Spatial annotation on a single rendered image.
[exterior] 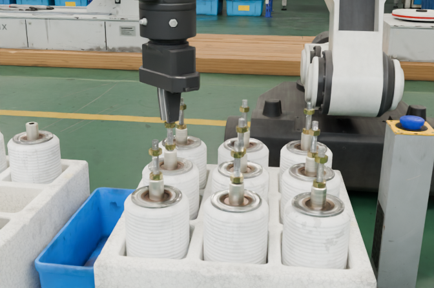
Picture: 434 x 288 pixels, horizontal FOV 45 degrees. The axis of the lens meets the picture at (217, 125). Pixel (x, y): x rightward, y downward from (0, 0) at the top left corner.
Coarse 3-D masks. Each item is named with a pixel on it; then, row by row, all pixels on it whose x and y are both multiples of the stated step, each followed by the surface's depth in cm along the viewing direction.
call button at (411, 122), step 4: (404, 116) 92; (408, 116) 92; (412, 116) 92; (416, 116) 92; (400, 120) 91; (404, 120) 90; (408, 120) 90; (412, 120) 90; (416, 120) 90; (420, 120) 90; (424, 120) 90; (404, 124) 90; (408, 124) 89; (412, 124) 89; (416, 124) 89; (420, 124) 89; (408, 128) 90; (412, 128) 90; (416, 128) 90; (420, 128) 90
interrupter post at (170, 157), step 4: (164, 152) 88; (168, 152) 88; (172, 152) 88; (176, 152) 88; (164, 156) 88; (168, 156) 88; (172, 156) 88; (176, 156) 89; (164, 160) 89; (168, 160) 88; (172, 160) 88; (176, 160) 89; (164, 164) 89; (168, 164) 88; (172, 164) 88; (176, 164) 89; (168, 168) 88; (172, 168) 89
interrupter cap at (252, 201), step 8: (216, 192) 79; (224, 192) 79; (248, 192) 80; (216, 200) 77; (224, 200) 78; (248, 200) 78; (256, 200) 77; (216, 208) 75; (224, 208) 74; (232, 208) 75; (240, 208) 75; (248, 208) 74; (256, 208) 75
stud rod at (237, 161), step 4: (236, 144) 74; (240, 144) 74; (236, 148) 74; (240, 148) 75; (236, 160) 75; (240, 160) 75; (236, 164) 75; (236, 168) 75; (236, 172) 75; (236, 176) 76
